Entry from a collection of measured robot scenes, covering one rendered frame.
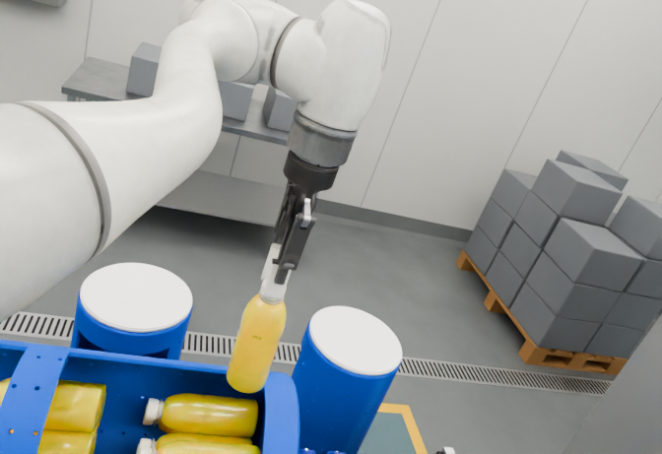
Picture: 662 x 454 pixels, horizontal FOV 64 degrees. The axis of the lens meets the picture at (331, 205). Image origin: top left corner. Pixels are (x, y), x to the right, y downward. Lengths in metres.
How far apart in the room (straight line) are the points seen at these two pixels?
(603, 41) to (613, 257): 2.01
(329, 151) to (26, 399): 0.60
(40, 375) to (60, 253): 0.71
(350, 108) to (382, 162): 3.81
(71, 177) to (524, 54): 4.47
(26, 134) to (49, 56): 3.90
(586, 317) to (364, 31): 3.40
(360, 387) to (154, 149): 1.21
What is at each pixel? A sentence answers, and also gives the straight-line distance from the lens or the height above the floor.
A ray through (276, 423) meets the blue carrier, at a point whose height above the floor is 1.22.
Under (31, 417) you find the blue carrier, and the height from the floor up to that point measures 1.21.
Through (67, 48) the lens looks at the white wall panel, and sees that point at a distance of 4.15.
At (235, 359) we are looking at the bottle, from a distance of 0.93.
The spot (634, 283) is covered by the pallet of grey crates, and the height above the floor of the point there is 0.75.
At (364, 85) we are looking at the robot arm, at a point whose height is 1.82.
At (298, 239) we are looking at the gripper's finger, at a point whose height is 1.59.
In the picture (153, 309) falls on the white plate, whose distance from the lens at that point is 1.45.
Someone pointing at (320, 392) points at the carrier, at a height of 0.92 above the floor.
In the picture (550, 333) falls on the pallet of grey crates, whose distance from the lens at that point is 3.85.
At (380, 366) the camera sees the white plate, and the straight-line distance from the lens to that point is 1.51.
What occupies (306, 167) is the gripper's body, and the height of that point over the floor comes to 1.69.
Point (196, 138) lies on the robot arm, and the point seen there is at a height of 1.81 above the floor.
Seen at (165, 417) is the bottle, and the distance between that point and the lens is 1.10.
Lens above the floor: 1.95
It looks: 24 degrees down
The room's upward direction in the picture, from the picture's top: 20 degrees clockwise
